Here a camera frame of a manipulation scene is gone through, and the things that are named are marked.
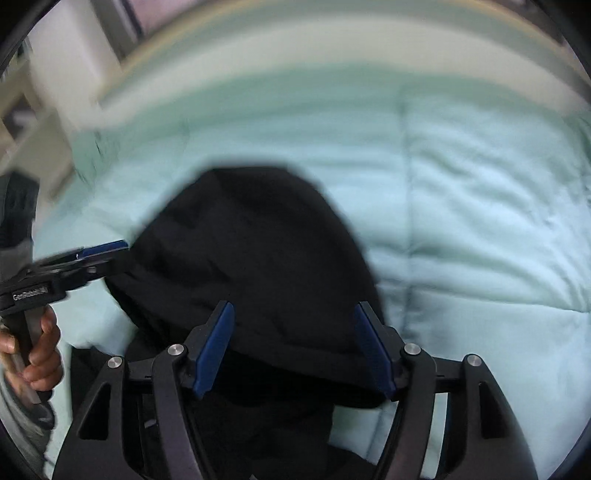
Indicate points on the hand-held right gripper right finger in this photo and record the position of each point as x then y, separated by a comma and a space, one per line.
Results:
373, 351

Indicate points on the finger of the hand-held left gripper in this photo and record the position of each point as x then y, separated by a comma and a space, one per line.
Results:
87, 272
104, 248

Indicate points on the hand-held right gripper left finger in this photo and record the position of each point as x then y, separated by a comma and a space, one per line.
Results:
216, 350

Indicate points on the black garment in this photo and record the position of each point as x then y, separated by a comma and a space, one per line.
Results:
258, 272

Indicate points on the person's left forearm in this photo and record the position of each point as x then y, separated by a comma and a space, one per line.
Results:
21, 415

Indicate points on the person's left hand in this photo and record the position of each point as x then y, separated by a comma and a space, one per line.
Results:
44, 355

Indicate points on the mint green quilted blanket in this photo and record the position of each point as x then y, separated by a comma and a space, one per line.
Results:
461, 221

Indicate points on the white shelf unit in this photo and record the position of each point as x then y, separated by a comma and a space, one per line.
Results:
55, 69

